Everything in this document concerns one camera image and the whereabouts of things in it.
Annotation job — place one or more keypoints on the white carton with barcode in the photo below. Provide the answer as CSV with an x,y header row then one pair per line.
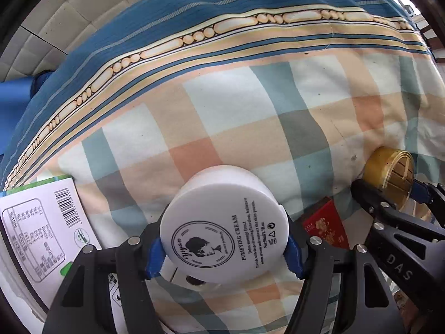
x,y
38,229

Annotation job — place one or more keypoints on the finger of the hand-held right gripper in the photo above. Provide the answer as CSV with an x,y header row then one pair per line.
x,y
370,196
419,190

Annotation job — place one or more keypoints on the plaid striped blanket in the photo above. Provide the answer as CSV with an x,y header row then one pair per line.
x,y
243,94

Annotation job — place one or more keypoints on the gold round lid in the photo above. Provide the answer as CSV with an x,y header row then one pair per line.
x,y
387,170

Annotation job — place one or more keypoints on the dark blue cloth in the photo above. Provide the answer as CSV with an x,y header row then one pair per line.
x,y
41,80

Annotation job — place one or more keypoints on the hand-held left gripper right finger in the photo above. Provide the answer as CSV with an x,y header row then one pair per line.
x,y
294,262

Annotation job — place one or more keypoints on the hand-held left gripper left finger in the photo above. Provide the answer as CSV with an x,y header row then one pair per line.
x,y
154,262

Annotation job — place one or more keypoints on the red box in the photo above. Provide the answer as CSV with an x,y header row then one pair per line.
x,y
325,226

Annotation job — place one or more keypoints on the white cream jar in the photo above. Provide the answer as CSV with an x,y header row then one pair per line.
x,y
222,226

